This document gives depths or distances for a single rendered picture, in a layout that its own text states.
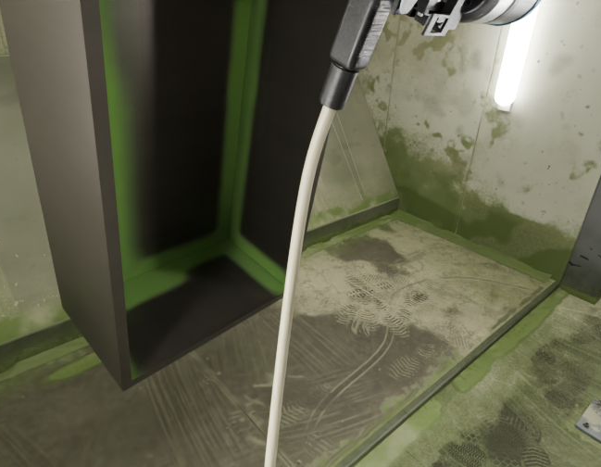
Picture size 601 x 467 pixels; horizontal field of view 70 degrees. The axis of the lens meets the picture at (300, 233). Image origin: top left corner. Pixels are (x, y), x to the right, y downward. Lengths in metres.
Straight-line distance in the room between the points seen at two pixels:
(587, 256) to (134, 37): 2.27
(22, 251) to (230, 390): 0.98
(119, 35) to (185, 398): 1.20
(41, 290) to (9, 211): 0.33
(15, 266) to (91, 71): 1.38
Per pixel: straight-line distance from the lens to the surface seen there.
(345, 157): 2.84
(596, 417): 2.04
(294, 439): 1.58
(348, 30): 0.46
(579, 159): 2.53
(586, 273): 2.67
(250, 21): 1.33
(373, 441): 1.61
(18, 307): 2.00
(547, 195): 2.61
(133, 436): 1.66
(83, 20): 0.70
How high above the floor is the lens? 1.31
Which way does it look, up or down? 28 degrees down
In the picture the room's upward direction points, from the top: 2 degrees clockwise
